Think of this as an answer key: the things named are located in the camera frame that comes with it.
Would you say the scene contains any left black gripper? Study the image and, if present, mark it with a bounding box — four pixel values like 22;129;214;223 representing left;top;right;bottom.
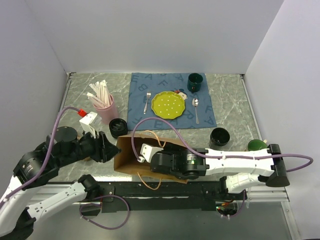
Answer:
58;125;122;167

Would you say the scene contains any brown paper bag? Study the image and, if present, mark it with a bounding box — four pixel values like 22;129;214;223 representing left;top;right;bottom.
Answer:
113;133;188;184

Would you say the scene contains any brown cardboard cup carrier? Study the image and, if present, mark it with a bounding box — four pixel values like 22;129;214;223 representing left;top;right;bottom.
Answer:
77;135;92;162

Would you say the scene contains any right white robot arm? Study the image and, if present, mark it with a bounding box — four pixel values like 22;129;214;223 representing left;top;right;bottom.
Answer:
140;144;290;200

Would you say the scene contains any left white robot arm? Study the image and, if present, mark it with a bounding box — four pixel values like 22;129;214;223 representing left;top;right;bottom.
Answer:
0;126;121;240

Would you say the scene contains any stack of black lids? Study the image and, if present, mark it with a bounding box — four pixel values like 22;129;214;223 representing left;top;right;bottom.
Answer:
109;118;128;139

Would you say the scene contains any pink straw holder cup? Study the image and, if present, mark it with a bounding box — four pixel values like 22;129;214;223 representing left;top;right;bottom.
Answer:
93;94;119;125

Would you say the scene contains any black cup stack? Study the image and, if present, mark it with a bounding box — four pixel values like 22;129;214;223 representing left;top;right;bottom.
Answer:
209;127;231;149

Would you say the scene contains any white wrapped straws bundle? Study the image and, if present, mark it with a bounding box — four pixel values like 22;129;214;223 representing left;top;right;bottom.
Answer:
86;80;113;109

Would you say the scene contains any yellow dotted plate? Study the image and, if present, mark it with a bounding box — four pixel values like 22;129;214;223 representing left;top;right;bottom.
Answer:
151;91;186;120

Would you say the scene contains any silver spoon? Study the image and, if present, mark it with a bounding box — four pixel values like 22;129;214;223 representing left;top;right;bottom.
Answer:
192;98;200;124

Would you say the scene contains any silver fork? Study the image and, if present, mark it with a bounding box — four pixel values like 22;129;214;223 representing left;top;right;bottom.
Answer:
143;90;152;115

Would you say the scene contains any small cartoon figurine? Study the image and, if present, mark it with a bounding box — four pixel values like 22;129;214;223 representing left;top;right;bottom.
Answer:
174;89;188;101

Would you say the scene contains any green interior patterned cup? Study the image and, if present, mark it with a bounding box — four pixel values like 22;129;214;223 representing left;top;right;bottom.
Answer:
245;139;268;152

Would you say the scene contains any dark green mug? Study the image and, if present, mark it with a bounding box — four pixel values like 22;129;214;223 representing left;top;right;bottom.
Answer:
187;73;204;93

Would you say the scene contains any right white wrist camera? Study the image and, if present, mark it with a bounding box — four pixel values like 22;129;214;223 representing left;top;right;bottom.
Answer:
137;143;163;163

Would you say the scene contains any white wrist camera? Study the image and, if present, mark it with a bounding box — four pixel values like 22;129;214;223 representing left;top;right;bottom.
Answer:
137;143;163;163
79;112;98;139

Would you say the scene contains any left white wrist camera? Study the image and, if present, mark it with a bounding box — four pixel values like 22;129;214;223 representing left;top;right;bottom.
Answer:
79;112;98;139

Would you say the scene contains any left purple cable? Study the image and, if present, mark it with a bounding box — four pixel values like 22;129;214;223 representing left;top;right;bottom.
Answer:
0;106;130;230

